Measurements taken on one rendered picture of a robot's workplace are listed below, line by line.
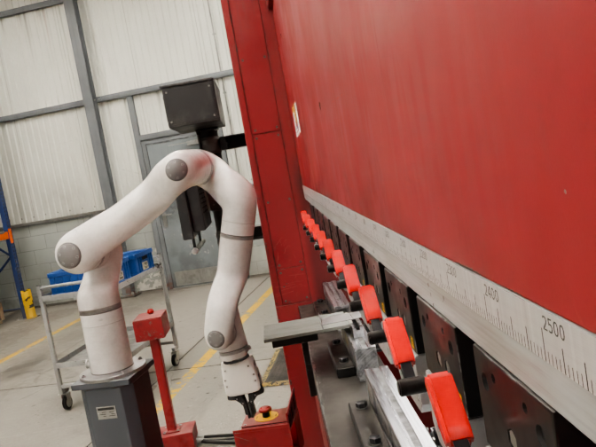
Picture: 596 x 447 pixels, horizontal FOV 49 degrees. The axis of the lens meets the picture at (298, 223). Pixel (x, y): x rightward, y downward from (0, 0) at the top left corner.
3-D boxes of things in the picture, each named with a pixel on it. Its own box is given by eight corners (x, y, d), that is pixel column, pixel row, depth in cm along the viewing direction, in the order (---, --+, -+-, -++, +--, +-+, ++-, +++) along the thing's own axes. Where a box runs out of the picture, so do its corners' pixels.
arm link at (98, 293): (71, 317, 184) (53, 234, 182) (102, 301, 202) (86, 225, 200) (110, 312, 182) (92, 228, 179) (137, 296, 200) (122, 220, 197)
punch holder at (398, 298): (399, 379, 94) (381, 267, 93) (457, 368, 95) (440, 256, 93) (424, 419, 79) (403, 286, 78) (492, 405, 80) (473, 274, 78)
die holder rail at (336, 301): (325, 303, 286) (322, 282, 285) (339, 301, 286) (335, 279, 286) (338, 332, 237) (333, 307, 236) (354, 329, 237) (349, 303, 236)
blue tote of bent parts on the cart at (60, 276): (74, 287, 516) (70, 265, 514) (133, 278, 506) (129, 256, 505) (50, 298, 481) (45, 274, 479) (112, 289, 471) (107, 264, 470)
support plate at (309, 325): (264, 328, 214) (263, 325, 214) (343, 314, 215) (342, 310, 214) (263, 343, 196) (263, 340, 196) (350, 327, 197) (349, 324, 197)
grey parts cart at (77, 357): (113, 370, 568) (91, 263, 559) (184, 362, 556) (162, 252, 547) (58, 412, 480) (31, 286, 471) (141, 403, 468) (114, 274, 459)
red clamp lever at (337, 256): (328, 249, 134) (337, 286, 127) (348, 246, 134) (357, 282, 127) (329, 254, 135) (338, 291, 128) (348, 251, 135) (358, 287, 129)
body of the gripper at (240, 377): (254, 346, 186) (264, 383, 187) (220, 354, 187) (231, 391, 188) (250, 354, 178) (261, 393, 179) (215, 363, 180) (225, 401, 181)
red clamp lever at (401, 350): (378, 316, 74) (400, 391, 68) (413, 309, 74) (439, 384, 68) (378, 325, 76) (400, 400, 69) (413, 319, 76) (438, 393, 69)
